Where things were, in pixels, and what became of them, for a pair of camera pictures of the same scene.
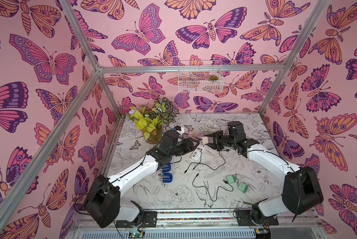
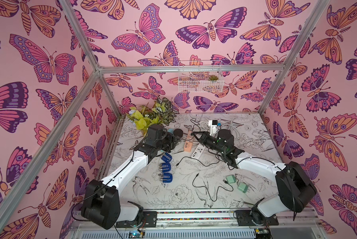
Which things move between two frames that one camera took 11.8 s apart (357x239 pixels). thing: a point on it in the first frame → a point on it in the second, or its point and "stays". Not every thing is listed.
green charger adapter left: x=231 y=179 stays
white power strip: x=197 y=153 stays
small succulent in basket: x=213 y=77 stays
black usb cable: x=206 y=166 → x=197 y=123
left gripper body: x=180 y=149 → x=166 y=143
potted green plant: x=151 y=119 stays
